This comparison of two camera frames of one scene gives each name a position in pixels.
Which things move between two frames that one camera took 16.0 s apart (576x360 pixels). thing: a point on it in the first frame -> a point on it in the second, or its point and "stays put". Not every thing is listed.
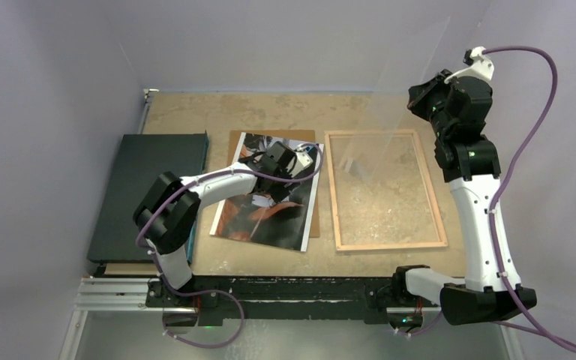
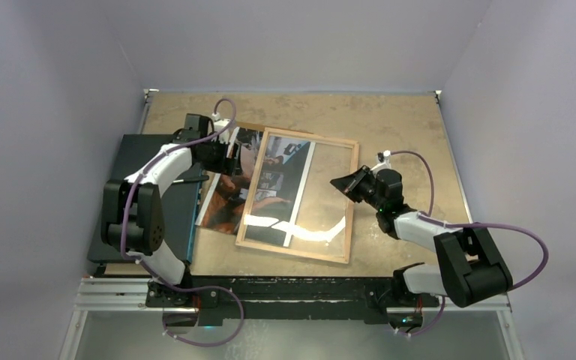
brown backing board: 313,227 -> 262,128
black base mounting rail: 380,299 stays put
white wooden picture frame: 361,247 -> 295,205
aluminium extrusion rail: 130,295 stays put
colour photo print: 252,217 stays put
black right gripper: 420,95 -> 349,184
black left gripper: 278,192 -> 227,166
